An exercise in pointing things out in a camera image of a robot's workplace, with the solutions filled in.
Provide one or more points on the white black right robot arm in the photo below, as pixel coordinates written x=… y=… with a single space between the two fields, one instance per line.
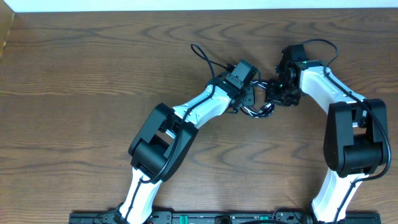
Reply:
x=356 y=146

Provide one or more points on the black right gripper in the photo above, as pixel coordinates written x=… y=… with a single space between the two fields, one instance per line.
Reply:
x=271 y=96

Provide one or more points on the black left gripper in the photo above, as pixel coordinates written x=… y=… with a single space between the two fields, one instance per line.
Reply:
x=249 y=101

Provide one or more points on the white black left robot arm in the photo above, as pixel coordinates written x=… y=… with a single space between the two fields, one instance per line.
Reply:
x=162 y=143

